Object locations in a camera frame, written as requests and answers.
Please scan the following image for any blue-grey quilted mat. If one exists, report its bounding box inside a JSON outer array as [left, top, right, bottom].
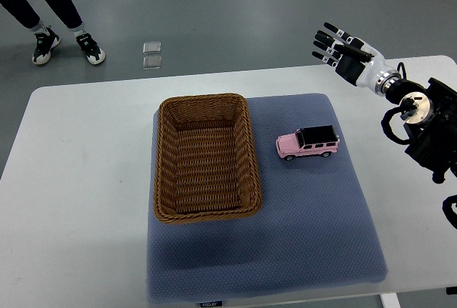
[[146, 93, 388, 304]]

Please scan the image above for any brown wicker basket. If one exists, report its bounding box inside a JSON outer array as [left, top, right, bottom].
[[153, 93, 263, 224]]

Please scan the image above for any white table leg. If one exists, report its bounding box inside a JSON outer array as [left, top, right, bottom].
[[380, 293, 401, 308]]

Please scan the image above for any lower clear floor plate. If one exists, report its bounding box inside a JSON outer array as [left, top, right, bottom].
[[143, 55, 162, 70]]

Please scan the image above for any person's dark trouser leg left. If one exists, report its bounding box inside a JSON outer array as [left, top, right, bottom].
[[1, 0, 41, 32]]

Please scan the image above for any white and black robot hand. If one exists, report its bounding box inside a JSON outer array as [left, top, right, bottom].
[[312, 22, 390, 90]]

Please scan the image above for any left black and white sneaker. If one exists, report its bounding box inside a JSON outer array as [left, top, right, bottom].
[[32, 27, 60, 66]]

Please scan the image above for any pink toy car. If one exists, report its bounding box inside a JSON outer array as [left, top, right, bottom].
[[276, 125, 340, 161]]

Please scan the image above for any clear floor plate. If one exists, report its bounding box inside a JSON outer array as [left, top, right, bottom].
[[143, 55, 162, 70], [143, 41, 161, 54]]

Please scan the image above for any upper clear floor plate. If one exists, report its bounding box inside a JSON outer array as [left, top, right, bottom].
[[143, 41, 161, 54]]

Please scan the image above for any right black and white sneaker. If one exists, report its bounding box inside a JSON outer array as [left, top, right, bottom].
[[76, 32, 106, 65]]

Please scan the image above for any black and white sneaker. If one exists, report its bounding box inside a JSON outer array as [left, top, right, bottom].
[[32, 27, 60, 66], [76, 32, 106, 65]]

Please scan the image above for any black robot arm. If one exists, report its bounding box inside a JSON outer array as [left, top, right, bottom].
[[381, 62, 456, 184]]

